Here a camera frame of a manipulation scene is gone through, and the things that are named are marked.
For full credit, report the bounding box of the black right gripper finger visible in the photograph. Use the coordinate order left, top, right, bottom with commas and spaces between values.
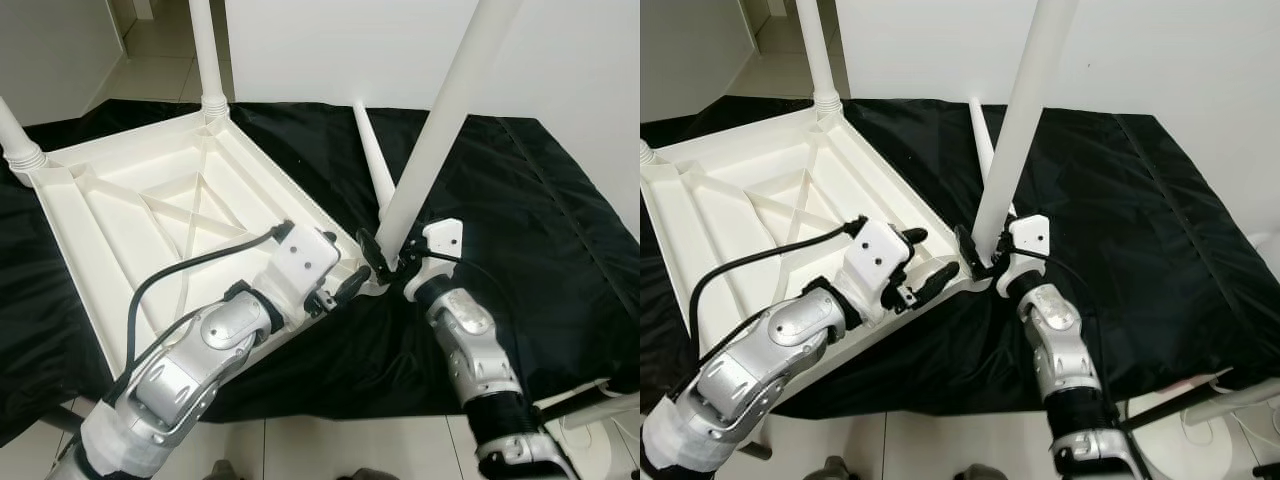
357, 230, 396, 281
955, 225, 986, 276

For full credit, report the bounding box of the black fabric table cover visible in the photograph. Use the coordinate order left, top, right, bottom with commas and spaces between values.
640, 97, 1280, 421
0, 100, 641, 446

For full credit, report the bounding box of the white floor fan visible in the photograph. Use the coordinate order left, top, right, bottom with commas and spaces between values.
558, 385, 641, 480
1130, 235, 1280, 480

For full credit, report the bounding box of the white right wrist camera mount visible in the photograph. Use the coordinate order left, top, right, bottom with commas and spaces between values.
995, 214, 1052, 297
403, 218, 465, 301

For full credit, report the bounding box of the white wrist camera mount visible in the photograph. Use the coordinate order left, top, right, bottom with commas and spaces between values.
995, 214, 1052, 297
845, 218, 914, 323
403, 218, 465, 301
265, 228, 342, 313

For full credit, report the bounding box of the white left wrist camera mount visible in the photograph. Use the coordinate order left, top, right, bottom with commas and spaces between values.
845, 218, 914, 323
265, 228, 342, 313

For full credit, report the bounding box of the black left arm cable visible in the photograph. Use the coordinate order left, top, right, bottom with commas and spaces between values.
105, 222, 297, 401
688, 218, 867, 373

